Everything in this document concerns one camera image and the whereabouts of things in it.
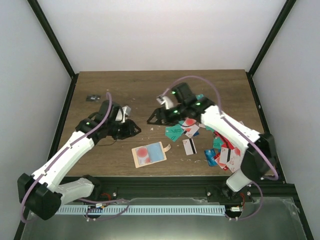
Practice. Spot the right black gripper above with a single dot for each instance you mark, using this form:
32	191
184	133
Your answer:
159	111

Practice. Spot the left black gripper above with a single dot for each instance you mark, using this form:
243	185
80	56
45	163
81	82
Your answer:
130	131

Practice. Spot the beige card holder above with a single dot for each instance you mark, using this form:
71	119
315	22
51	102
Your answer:
149	154

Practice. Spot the white card red circle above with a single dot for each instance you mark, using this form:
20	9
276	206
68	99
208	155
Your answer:
190	127

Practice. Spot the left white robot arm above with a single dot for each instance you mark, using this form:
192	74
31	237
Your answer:
43	193

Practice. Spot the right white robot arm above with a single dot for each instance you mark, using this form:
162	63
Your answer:
258	149

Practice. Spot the teal VIP card front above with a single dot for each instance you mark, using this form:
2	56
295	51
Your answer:
174	132

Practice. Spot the white card magnetic stripe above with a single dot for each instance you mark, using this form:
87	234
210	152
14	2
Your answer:
189	146

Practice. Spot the far teal card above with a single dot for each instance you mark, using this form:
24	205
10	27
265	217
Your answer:
199	96

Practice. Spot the small black card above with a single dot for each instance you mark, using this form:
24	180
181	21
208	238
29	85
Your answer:
93	98

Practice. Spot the blue card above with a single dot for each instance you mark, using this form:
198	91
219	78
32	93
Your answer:
210	155

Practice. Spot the white card red pattern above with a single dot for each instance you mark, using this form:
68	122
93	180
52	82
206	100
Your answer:
229	159

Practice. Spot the black frame rail front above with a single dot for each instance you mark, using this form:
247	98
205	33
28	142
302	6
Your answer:
180	186

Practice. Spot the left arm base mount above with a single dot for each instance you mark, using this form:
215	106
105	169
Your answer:
100	192

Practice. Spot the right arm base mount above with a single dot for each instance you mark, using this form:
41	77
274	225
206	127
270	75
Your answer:
222	194

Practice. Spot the light blue slotted cable duct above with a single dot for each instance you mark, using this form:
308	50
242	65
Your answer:
145	210

